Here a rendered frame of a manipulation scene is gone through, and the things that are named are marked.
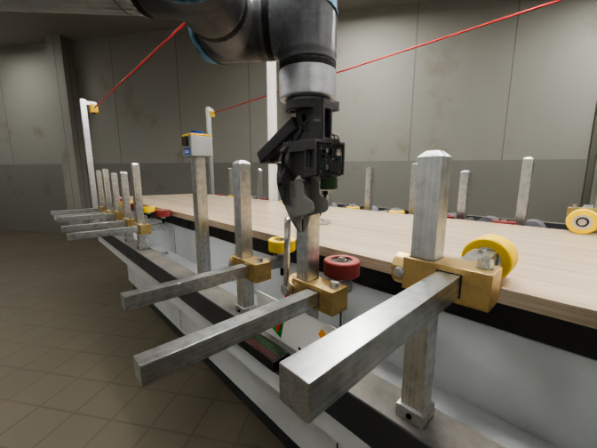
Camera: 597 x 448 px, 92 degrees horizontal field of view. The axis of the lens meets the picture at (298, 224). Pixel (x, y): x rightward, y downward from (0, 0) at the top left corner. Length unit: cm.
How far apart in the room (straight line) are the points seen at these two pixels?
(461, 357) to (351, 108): 409
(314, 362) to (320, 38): 42
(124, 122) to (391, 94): 437
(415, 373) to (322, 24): 54
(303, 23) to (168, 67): 519
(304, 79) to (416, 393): 51
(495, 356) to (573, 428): 14
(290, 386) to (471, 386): 59
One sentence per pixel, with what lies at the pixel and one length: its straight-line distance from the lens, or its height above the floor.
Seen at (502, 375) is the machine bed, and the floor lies 71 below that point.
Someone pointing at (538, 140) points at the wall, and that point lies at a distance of 506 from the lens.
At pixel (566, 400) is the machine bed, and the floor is 71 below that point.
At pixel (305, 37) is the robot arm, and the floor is 128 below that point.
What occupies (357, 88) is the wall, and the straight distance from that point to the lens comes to 462.
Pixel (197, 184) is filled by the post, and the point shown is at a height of 106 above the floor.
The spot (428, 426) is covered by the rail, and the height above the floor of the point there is 70.
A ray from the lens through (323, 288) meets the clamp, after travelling 58.
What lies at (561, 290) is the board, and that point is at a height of 90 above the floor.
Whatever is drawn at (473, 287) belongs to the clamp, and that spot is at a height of 95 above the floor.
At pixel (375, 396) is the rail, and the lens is 61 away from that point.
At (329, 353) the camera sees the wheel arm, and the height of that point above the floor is 96.
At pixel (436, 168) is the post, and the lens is 44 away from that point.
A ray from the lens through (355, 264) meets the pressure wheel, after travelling 62.
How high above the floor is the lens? 109
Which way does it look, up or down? 10 degrees down
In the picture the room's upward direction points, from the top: straight up
